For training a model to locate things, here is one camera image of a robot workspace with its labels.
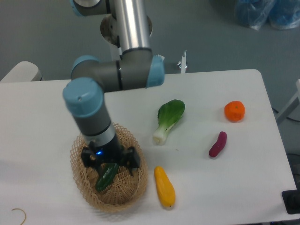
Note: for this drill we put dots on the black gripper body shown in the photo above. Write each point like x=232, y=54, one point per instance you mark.
x=112, y=152

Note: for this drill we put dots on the dark green cucumber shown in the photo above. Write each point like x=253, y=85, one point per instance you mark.
x=106, y=176

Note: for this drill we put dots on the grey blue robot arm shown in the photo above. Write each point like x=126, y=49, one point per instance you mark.
x=91, y=79

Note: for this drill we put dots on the woven wicker basket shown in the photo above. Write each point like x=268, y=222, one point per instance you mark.
x=125, y=188

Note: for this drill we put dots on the yellow squash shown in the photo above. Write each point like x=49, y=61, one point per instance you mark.
x=165, y=190

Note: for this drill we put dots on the green bok choy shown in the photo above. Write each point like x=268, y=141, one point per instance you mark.
x=168, y=115

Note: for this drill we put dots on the purple sweet potato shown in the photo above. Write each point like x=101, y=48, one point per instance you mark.
x=219, y=145

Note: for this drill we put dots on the white chair armrest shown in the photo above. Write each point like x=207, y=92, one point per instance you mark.
x=24, y=71

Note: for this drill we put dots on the orange mandarin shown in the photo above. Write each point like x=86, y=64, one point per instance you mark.
x=234, y=111

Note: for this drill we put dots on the black device at table edge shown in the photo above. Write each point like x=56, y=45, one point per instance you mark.
x=291, y=200

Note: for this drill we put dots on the blue plastic bag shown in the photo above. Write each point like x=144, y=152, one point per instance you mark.
x=281, y=14

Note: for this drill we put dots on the white levelling foot bracket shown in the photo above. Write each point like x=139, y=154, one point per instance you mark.
x=182, y=65

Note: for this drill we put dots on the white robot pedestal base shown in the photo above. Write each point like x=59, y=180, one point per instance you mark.
x=109, y=31

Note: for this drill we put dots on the white frame leg right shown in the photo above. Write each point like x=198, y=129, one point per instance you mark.
x=289, y=106

